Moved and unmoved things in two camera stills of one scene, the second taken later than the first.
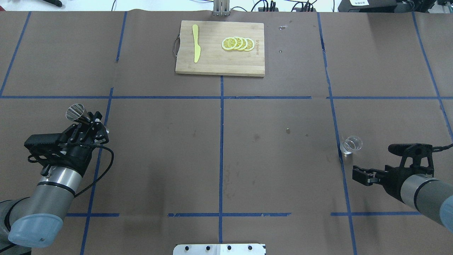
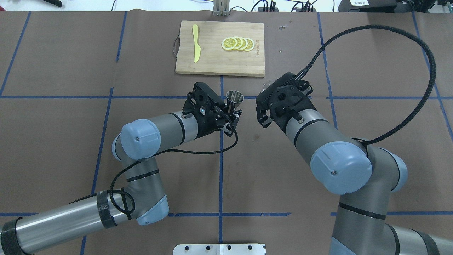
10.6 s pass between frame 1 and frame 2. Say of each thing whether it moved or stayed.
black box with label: stayed
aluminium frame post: stayed
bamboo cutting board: stayed
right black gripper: moved
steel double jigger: moved
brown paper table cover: stayed
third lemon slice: stayed
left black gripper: moved
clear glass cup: moved
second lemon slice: stayed
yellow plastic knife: stayed
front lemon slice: stayed
